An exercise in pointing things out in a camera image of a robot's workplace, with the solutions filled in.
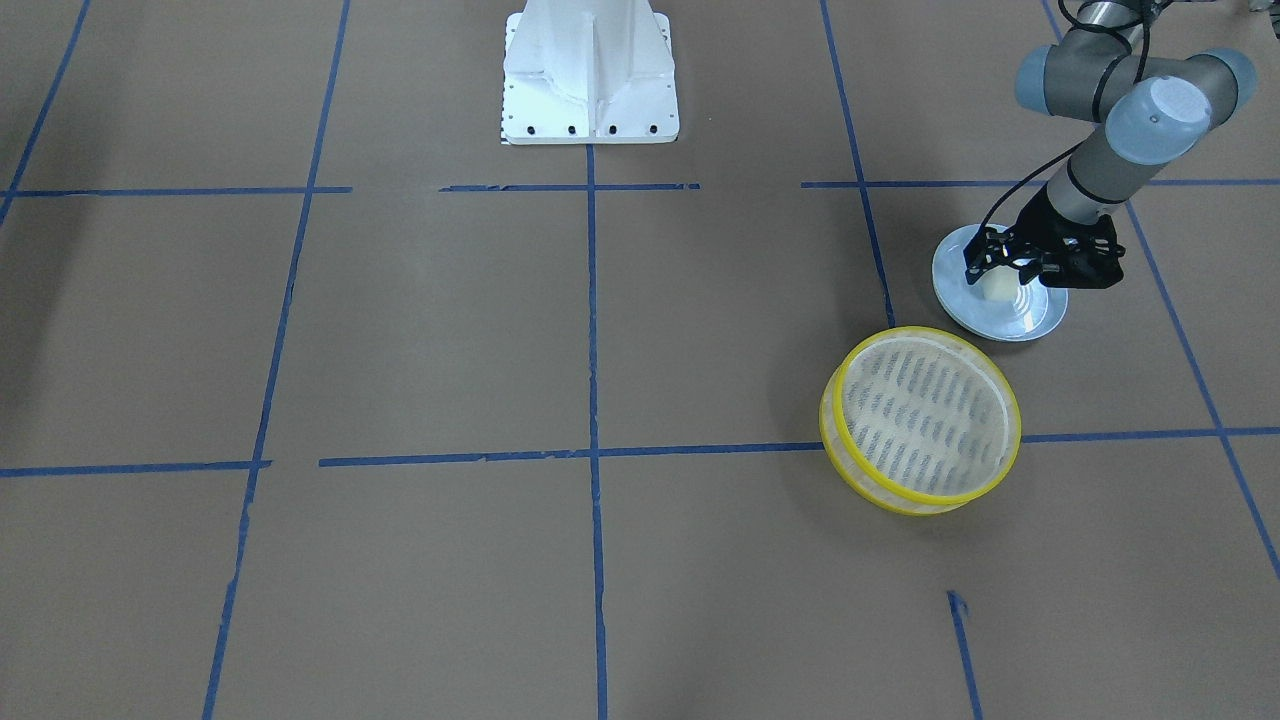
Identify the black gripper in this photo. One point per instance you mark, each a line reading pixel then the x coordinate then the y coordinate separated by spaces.
pixel 1037 226

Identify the white steamed bun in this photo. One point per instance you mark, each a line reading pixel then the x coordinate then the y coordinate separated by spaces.
pixel 1000 284

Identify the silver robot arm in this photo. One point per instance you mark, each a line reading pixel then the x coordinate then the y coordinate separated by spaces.
pixel 1145 114

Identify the yellow rimmed bamboo steamer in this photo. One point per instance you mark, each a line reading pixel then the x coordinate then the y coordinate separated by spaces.
pixel 880 480

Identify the light blue plate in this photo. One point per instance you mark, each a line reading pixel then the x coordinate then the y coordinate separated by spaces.
pixel 1037 312

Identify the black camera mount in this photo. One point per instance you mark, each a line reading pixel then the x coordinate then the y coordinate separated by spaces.
pixel 1078 256

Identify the white camera post base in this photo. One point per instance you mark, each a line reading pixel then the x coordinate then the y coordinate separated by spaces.
pixel 579 72

